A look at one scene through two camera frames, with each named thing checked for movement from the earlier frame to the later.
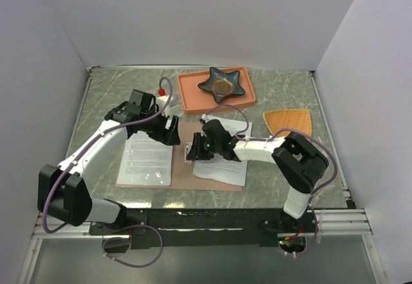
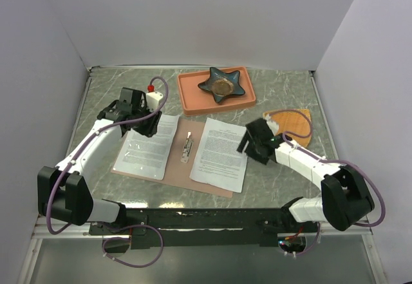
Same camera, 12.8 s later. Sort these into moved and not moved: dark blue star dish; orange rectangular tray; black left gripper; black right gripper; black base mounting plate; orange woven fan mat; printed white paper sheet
Moved: printed white paper sheet; black right gripper; black left gripper
Not moved: orange rectangular tray; orange woven fan mat; dark blue star dish; black base mounting plate
